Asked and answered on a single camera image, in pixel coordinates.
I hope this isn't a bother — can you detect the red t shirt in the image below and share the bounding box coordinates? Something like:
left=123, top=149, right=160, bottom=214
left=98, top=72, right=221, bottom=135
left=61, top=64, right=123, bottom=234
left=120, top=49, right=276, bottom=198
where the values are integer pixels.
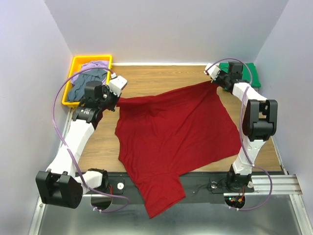
left=115, top=81, right=241, bottom=218

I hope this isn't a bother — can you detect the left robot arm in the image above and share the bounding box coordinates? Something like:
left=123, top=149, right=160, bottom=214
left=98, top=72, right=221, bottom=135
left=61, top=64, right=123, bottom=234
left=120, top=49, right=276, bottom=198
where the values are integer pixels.
left=35, top=76, right=128, bottom=209

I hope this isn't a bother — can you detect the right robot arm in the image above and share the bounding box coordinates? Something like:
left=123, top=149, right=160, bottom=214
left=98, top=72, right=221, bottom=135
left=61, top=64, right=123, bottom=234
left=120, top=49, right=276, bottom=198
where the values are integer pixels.
left=208, top=62, right=278, bottom=191

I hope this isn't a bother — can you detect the folded green t shirt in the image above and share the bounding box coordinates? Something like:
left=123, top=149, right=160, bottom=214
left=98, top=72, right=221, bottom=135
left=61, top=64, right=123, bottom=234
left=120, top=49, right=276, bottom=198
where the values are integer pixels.
left=219, top=62, right=261, bottom=90

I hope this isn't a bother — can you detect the grey-blue t shirt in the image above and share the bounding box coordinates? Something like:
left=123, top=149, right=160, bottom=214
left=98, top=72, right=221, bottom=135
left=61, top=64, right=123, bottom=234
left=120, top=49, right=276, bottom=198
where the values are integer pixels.
left=66, top=69, right=107, bottom=102

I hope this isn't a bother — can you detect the lavender t shirt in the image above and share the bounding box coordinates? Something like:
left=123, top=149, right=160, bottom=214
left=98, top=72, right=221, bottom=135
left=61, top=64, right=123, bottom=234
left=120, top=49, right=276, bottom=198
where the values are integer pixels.
left=80, top=60, right=109, bottom=71

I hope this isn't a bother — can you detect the yellow plastic bin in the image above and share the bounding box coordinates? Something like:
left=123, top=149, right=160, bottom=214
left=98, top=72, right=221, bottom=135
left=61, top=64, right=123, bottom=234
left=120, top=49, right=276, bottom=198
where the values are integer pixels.
left=62, top=54, right=112, bottom=109

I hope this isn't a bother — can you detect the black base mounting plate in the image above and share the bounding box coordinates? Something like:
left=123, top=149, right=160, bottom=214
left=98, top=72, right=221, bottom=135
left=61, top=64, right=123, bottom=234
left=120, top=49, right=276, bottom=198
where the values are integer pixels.
left=80, top=171, right=255, bottom=205

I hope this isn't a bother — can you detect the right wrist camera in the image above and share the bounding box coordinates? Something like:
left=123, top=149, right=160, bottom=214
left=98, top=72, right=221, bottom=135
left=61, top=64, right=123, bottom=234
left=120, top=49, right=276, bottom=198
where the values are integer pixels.
left=204, top=63, right=221, bottom=80

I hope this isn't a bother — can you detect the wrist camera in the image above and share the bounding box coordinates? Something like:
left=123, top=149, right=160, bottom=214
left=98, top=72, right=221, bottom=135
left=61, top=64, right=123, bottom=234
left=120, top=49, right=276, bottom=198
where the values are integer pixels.
left=108, top=75, right=128, bottom=97
left=204, top=63, right=221, bottom=80

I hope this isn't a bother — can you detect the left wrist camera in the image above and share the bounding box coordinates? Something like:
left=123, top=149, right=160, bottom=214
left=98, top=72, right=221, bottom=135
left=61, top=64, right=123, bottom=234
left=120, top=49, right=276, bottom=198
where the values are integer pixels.
left=108, top=75, right=128, bottom=97

